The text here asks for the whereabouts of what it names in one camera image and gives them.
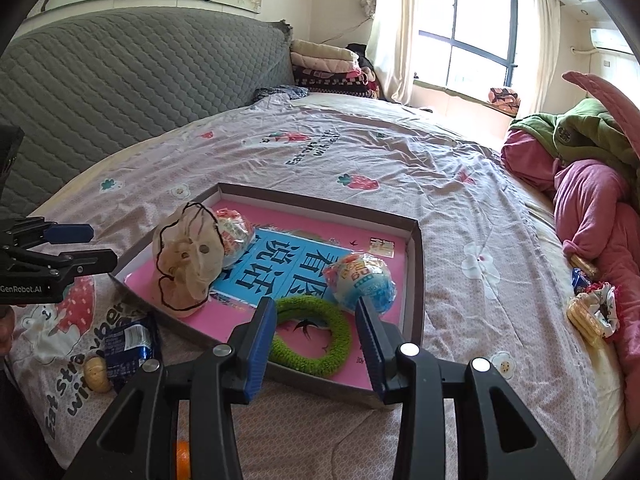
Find pink folded blanket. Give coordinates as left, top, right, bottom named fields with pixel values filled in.
left=291, top=57, right=364, bottom=76

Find strawberry printed bed sheet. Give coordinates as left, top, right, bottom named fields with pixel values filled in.
left=7, top=92, right=631, bottom=480

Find cream folded blanket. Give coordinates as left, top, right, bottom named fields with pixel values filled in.
left=291, top=39, right=359, bottom=64

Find white air conditioner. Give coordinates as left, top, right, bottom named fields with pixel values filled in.
left=590, top=27, right=637, bottom=56

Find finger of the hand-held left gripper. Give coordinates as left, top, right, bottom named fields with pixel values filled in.
left=0, top=249, right=119, bottom=286
left=0, top=217, right=95, bottom=250

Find window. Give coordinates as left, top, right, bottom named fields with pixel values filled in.
left=415, top=0, right=522, bottom=92

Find red-blue snack bag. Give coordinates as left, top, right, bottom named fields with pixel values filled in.
left=322, top=253, right=398, bottom=315

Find checkered folded blanket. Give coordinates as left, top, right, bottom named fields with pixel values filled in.
left=292, top=65, right=381, bottom=101

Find patterned cushion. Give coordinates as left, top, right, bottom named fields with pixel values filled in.
left=487, top=86, right=522, bottom=117

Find white-red snack bag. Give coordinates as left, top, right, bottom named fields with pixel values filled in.
left=212, top=208, right=257, bottom=269

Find orange tangerine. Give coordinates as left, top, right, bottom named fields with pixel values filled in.
left=175, top=440, right=192, bottom=480

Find pile of pink-green bedding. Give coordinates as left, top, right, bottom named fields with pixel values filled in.
left=501, top=129, right=640, bottom=391

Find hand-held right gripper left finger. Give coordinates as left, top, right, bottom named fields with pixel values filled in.
left=62, top=297, right=278, bottom=480

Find snacks by bedding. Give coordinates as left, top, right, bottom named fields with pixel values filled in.
left=585, top=282, right=622, bottom=339

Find cream curtain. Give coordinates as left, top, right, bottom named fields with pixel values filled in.
left=515, top=0, right=562, bottom=121
left=370, top=0, right=424, bottom=106

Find grey quilted headboard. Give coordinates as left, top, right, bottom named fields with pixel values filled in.
left=0, top=7, right=297, bottom=211

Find pink and blue book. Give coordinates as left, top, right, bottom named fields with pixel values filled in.
left=125, top=200, right=408, bottom=393

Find beige drawstring plastic bag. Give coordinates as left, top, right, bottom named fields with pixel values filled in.
left=151, top=201, right=227, bottom=317

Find green fuzzy ring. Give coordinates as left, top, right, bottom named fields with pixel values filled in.
left=268, top=296, right=353, bottom=377

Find dark blue cloth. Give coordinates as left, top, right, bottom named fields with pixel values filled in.
left=252, top=85, right=309, bottom=104

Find small blue packet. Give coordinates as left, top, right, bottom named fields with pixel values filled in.
left=571, top=268, right=594, bottom=296

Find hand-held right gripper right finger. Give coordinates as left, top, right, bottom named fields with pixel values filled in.
left=354, top=299, right=576, bottom=480

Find blue snack packet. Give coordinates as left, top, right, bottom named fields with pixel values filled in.
left=102, top=312, right=162, bottom=394

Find yellow wafer packet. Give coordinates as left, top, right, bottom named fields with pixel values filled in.
left=566, top=292, right=607, bottom=347

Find green garment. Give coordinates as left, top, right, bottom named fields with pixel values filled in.
left=510, top=97, right=640, bottom=177

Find shallow grey cardboard box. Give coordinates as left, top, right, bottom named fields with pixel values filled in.
left=110, top=183, right=426, bottom=409

